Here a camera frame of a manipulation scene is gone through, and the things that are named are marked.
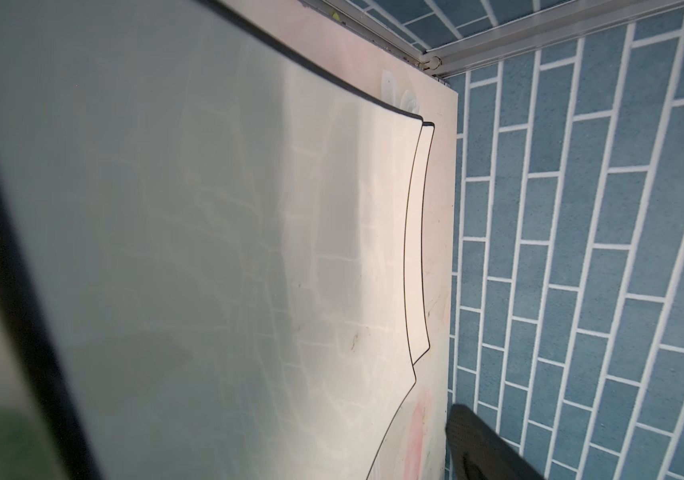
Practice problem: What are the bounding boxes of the white square plate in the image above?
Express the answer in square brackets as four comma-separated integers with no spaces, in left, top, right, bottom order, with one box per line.
[0,1,426,479]
[404,122,435,364]

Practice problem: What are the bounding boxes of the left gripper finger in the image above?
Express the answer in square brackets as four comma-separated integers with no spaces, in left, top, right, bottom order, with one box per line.
[445,404,543,480]

